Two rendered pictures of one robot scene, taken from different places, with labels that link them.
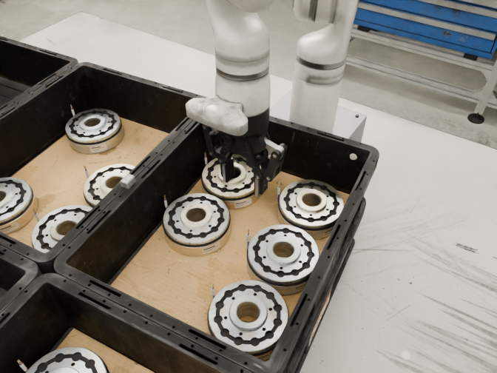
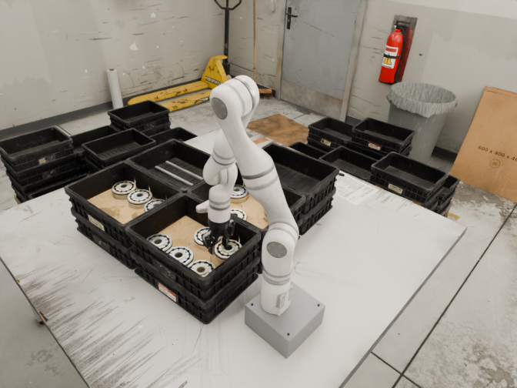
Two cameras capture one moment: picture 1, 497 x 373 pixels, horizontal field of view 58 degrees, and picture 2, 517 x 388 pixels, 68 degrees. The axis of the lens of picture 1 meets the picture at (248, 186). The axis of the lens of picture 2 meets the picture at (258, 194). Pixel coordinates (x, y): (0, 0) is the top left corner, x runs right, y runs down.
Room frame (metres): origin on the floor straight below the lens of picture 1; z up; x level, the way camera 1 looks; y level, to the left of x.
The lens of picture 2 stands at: (0.81, -0.97, 1.81)
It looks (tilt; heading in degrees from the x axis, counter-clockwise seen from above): 34 degrees down; 99
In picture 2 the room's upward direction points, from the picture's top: 3 degrees clockwise
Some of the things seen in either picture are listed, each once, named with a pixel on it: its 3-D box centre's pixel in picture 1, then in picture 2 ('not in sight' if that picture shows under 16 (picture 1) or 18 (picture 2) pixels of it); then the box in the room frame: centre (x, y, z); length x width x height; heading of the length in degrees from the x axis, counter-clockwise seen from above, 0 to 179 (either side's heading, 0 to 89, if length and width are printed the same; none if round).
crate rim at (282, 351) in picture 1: (236, 206); (193, 232); (0.43, 0.02, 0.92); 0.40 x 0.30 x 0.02; 153
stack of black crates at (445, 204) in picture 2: not in sight; (421, 188); (1.64, 1.62, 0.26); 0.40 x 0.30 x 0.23; 147
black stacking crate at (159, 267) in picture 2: (237, 229); (194, 243); (0.43, 0.02, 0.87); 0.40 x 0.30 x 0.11; 153
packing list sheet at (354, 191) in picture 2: not in sight; (343, 184); (0.99, 0.82, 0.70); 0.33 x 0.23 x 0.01; 147
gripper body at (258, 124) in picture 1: (242, 126); (218, 225); (0.52, 0.01, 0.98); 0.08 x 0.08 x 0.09
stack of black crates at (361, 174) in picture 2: not in sight; (348, 181); (1.09, 1.50, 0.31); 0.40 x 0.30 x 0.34; 147
